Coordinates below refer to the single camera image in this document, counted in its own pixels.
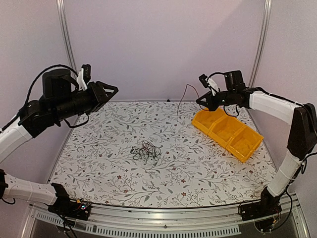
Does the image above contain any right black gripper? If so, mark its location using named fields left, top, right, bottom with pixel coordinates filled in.
left=197, top=90, right=235, bottom=112

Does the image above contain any red cable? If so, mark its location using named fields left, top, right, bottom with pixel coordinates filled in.
left=177, top=84, right=200, bottom=116

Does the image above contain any cable pile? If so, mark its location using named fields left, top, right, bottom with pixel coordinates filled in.
left=130, top=139, right=161, bottom=162

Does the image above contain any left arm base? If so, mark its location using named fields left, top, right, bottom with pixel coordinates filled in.
left=48, top=183, right=92, bottom=221

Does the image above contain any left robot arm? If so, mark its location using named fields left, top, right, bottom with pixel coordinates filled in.
left=0, top=64, right=118, bottom=215

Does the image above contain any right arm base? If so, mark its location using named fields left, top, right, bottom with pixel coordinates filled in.
left=238, top=194, right=282, bottom=233

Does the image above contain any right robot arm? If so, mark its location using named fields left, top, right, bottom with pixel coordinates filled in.
left=196, top=70, right=317, bottom=216

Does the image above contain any yellow bin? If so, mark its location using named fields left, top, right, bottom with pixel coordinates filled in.
left=208, top=115, right=246, bottom=149
left=225, top=126, right=264, bottom=163
left=192, top=108, right=226, bottom=135

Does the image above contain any yellow bin middle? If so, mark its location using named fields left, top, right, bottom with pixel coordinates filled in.
left=208, top=115, right=246, bottom=149

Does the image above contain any floral table mat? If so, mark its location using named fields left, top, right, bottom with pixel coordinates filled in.
left=50, top=102, right=275, bottom=208

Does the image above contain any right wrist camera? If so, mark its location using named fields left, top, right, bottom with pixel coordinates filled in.
left=199, top=74, right=220, bottom=96

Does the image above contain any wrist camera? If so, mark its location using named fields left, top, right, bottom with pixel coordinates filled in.
left=199, top=74, right=220, bottom=96
left=76, top=64, right=91, bottom=91

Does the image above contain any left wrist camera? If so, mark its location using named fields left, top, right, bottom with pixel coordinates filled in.
left=76, top=64, right=91, bottom=91

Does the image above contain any right aluminium post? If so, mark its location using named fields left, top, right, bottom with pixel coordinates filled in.
left=249, top=0, right=272, bottom=87

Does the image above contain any aluminium post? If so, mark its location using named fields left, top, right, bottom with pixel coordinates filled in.
left=249, top=0, right=272, bottom=87
left=56, top=0, right=77, bottom=70

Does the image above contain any left aluminium post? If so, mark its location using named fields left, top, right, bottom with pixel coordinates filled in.
left=56, top=0, right=77, bottom=70

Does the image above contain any aluminium front rail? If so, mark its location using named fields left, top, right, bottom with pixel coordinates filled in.
left=22, top=193, right=310, bottom=238

